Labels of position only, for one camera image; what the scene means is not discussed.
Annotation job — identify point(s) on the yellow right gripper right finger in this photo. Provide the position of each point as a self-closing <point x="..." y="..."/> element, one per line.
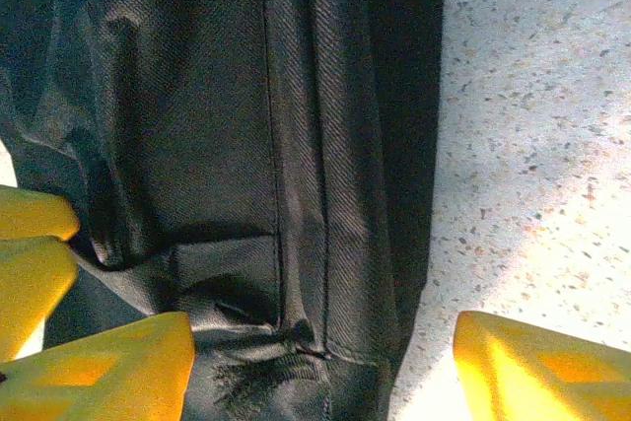
<point x="542" y="381"/>

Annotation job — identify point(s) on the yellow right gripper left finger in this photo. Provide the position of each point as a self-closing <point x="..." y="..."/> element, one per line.
<point x="98" y="376"/>

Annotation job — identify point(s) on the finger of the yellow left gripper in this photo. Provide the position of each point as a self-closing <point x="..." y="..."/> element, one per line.
<point x="34" y="216"/>
<point x="29" y="288"/>

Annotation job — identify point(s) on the black backpack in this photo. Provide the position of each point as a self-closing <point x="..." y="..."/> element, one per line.
<point x="222" y="120"/>

